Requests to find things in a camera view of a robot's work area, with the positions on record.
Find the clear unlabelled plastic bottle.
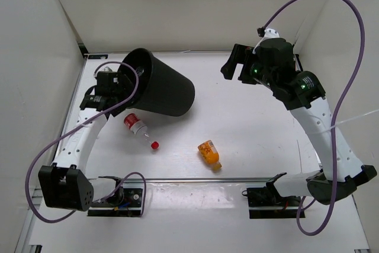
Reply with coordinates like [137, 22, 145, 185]
[136, 66, 144, 76]

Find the red label water bottle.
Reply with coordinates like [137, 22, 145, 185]
[124, 113, 159, 150]

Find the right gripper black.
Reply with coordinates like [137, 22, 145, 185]
[221, 44, 277, 91]

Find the black plastic waste bin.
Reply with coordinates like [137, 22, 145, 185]
[123, 48, 195, 117]

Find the white zip tie right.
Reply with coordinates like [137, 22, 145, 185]
[309, 109, 379, 134]

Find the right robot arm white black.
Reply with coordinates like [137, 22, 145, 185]
[221, 38, 377, 206]

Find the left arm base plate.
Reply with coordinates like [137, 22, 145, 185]
[87, 182, 146, 218]

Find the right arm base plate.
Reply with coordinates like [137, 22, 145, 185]
[241, 187, 300, 219]

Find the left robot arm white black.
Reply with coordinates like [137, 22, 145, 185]
[38, 63, 139, 212]

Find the orange juice bottle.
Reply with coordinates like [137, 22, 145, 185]
[198, 140, 222, 172]

